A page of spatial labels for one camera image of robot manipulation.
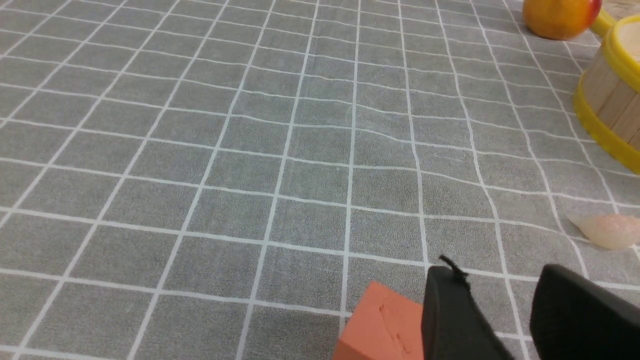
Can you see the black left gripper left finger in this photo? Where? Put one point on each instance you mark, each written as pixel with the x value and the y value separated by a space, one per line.
pixel 453 326

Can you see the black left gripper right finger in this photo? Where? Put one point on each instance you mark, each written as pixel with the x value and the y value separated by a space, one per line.
pixel 573 318

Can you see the pink dumpling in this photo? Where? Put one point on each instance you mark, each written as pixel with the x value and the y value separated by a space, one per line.
pixel 609 231

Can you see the bamboo steamer tray yellow rim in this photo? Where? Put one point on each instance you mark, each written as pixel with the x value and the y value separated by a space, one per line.
pixel 607 98

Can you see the woven bamboo steamer lid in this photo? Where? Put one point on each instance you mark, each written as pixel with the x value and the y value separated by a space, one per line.
pixel 603 23

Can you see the orange foam block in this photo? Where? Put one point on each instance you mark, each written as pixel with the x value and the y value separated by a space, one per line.
pixel 384 326

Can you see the orange red toy pear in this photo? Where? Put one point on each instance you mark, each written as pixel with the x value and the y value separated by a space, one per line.
pixel 559 20

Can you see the grey white-grid tablecloth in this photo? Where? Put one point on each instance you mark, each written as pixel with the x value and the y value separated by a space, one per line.
pixel 222 179

